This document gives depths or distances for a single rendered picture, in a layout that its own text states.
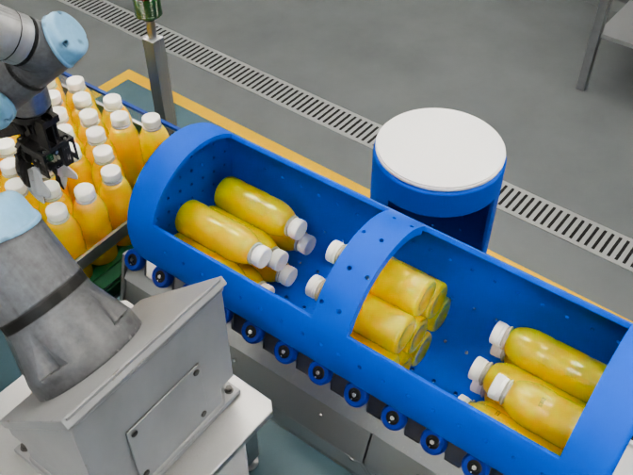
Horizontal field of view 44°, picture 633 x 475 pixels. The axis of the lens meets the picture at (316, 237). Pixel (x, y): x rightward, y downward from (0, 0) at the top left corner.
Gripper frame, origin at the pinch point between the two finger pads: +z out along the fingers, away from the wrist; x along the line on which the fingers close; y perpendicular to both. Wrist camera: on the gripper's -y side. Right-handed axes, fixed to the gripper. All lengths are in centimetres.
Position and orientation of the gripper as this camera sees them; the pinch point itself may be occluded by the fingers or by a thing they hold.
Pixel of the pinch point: (49, 188)
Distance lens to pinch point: 160.1
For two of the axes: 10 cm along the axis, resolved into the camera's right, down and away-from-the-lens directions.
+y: 8.1, 4.2, -4.2
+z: 0.0, 7.1, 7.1
